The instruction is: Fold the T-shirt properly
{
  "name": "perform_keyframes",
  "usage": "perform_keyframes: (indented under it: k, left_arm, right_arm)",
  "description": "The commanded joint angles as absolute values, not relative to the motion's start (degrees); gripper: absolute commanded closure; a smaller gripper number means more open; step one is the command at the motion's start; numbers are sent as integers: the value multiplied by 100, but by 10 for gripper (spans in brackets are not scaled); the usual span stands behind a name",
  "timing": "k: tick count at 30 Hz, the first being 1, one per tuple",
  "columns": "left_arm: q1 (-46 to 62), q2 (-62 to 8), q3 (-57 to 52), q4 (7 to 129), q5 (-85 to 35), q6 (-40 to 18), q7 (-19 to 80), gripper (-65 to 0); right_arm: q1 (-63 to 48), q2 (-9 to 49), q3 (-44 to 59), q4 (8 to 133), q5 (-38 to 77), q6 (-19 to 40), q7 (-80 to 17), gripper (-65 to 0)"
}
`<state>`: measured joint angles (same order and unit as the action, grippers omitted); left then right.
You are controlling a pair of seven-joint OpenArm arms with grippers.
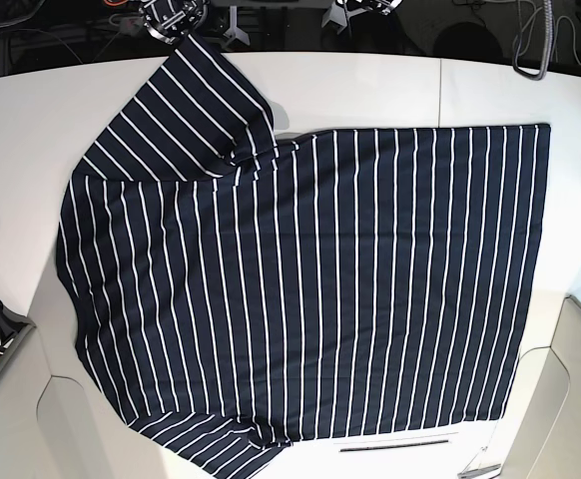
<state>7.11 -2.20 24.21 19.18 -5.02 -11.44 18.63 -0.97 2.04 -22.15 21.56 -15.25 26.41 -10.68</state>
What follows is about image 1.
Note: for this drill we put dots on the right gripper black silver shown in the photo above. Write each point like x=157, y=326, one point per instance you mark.
x=171, y=20

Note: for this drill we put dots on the grey metal stand bracket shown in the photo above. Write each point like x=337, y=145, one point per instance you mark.
x=234, y=34

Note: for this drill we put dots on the metal clip at table edge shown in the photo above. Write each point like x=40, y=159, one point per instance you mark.
x=480, y=466

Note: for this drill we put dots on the navy white striped T-shirt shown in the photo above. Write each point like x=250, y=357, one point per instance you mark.
x=237, y=293

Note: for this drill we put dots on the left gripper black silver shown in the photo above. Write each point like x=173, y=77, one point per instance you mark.
x=382, y=7

